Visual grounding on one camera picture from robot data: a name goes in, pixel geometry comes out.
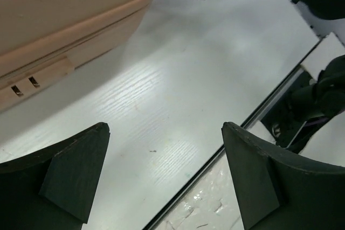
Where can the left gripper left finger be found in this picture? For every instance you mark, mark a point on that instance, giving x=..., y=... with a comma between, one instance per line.
x=54, y=187

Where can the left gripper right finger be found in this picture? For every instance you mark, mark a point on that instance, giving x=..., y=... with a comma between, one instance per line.
x=278, y=189

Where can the pink hard-shell suitcase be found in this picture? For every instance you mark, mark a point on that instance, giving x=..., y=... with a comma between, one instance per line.
x=44, y=40

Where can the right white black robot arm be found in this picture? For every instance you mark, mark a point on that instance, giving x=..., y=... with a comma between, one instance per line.
x=306, y=107

